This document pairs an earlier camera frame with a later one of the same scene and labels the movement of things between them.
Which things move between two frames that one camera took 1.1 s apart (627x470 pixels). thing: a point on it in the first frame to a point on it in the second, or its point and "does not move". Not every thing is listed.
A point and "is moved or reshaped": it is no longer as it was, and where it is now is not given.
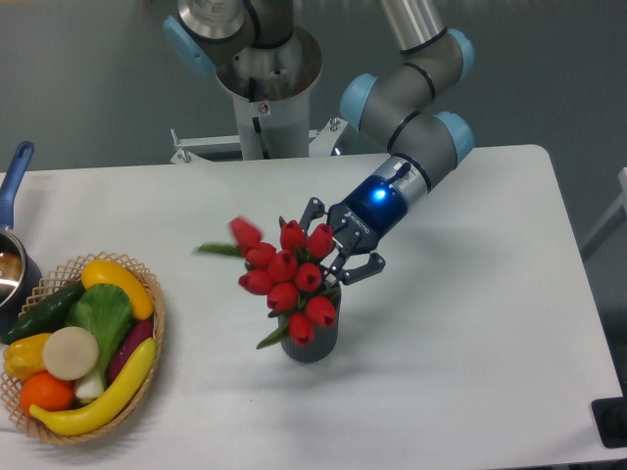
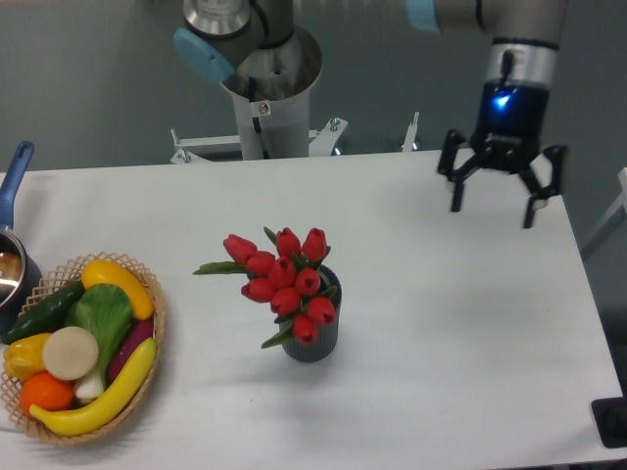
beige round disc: [71, 352] does not move
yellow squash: [111, 273] does not move
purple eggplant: [137, 332] does not move
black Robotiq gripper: [361, 220] to [507, 135]
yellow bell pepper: [24, 356] does not move
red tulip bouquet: [288, 275] is moved or reshaped
